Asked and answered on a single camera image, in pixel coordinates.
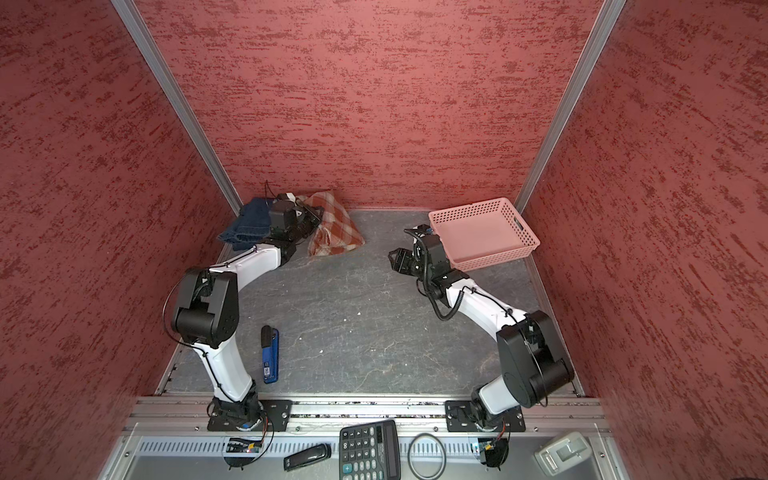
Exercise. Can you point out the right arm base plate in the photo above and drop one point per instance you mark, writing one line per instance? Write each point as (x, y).
(459, 416)

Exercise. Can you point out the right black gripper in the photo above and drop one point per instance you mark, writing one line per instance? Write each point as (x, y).
(402, 260)

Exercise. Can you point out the grey white box device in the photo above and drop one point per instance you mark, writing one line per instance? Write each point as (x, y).
(563, 453)

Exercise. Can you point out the circuit board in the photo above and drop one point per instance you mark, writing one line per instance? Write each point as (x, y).
(243, 446)
(493, 453)

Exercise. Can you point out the right aluminium corner post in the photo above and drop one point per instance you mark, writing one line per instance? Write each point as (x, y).
(599, 34)

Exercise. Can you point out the black calculator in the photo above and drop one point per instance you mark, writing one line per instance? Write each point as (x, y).
(370, 451)

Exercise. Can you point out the left aluminium corner post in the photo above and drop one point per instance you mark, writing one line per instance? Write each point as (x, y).
(137, 28)

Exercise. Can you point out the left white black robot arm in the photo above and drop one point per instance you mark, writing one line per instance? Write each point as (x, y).
(206, 313)

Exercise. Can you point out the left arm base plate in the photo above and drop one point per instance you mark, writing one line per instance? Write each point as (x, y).
(276, 415)

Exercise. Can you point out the aluminium front rail frame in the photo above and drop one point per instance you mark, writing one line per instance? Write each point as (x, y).
(166, 437)

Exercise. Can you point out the left circuit board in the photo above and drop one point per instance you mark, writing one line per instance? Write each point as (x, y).
(243, 446)

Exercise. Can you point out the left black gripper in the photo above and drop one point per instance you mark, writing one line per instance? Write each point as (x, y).
(310, 212)

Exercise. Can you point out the red cloth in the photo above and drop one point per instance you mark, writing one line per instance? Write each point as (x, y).
(337, 233)

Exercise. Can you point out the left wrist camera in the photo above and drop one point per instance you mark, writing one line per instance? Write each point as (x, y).
(282, 213)

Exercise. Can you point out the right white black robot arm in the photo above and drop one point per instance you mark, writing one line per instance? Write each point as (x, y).
(533, 360)

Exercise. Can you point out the dark denim button skirt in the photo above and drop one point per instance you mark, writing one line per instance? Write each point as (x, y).
(242, 245)

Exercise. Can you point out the aluminium corner post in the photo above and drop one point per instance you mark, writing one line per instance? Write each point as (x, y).
(137, 28)
(599, 34)

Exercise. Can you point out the pink perforated plastic basket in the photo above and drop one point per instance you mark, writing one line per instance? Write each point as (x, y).
(483, 234)

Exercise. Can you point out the right circuit board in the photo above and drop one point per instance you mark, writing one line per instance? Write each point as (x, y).
(493, 453)

